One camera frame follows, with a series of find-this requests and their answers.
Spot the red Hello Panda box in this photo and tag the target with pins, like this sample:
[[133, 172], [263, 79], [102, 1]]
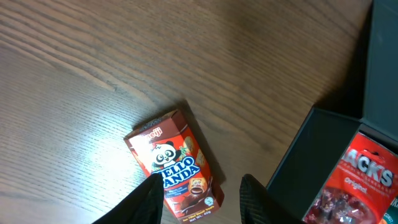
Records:
[[167, 146]]

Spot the red Hacks candy bag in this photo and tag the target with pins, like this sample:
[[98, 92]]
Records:
[[361, 187]]

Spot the dark green open box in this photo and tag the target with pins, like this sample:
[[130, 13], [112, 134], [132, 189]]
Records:
[[366, 103]]

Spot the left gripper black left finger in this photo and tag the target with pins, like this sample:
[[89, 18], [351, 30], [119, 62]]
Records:
[[143, 205]]

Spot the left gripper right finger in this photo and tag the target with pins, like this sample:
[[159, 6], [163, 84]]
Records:
[[257, 207]]

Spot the teal Chunkies cookie box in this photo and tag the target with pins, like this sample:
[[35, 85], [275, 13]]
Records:
[[391, 216]]

